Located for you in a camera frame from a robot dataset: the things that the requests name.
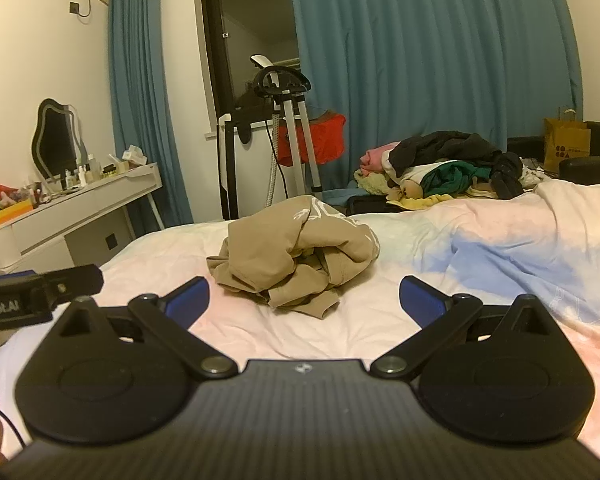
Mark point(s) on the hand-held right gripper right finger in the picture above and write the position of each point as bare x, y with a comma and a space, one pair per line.
422, 300

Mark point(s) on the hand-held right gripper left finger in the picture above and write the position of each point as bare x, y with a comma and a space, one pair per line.
187, 296

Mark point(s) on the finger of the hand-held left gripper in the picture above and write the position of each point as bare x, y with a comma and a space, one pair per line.
77, 282

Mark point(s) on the beige clothes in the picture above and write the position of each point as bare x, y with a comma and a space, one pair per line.
290, 255

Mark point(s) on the white vanity desk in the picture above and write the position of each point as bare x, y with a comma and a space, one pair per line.
75, 215

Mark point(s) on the pastel bed blanket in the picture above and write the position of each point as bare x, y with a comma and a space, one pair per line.
480, 240

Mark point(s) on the orange tray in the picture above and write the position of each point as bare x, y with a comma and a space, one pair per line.
7, 212

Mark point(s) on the yellow cloth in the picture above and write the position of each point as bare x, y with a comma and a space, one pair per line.
420, 202

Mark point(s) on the black suitcase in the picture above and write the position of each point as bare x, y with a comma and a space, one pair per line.
370, 204

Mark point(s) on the row of cosmetic bottles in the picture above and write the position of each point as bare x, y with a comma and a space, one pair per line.
87, 172

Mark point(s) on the green garment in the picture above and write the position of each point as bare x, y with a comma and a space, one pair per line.
447, 180

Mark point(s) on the pale green cloth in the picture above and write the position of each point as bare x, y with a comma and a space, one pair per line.
372, 182

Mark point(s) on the blue cloth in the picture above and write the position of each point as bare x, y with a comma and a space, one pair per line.
341, 193

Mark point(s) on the tissue box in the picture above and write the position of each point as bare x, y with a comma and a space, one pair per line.
134, 156

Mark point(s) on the wavy vanity mirror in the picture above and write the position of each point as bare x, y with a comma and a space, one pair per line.
55, 140

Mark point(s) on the pink garment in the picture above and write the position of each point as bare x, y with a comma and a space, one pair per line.
375, 157

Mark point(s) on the black garment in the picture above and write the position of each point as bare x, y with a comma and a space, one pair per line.
455, 152

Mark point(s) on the white patterned cloth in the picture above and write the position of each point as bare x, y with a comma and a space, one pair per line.
532, 175

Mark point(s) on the red cloth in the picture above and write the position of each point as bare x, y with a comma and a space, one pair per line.
327, 137

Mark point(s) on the garment steamer stand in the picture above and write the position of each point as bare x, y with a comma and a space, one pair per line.
292, 125

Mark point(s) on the narrow blue curtain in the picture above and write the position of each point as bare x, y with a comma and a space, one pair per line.
140, 90

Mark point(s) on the yellow paper bag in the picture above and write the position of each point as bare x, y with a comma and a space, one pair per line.
566, 140

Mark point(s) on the wide blue curtain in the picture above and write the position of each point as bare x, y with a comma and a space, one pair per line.
430, 60

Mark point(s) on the dark balcony door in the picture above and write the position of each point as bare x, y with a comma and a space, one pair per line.
250, 30

